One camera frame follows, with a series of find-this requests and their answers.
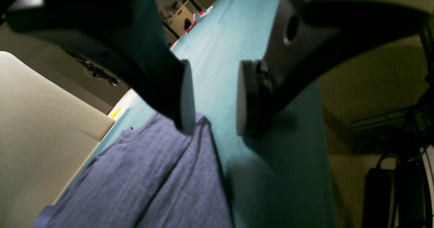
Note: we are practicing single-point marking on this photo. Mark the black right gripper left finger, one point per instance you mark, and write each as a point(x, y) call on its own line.
point(125, 36)

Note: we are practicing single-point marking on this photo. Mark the blue-grey heathered T-shirt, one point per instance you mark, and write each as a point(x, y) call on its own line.
point(151, 177)

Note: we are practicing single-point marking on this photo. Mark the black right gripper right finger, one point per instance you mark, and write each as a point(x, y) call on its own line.
point(308, 38)

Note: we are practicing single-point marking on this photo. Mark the teal table cloth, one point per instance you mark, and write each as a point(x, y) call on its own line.
point(281, 179)

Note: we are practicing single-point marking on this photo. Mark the beige chair back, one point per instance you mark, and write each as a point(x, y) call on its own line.
point(46, 134)

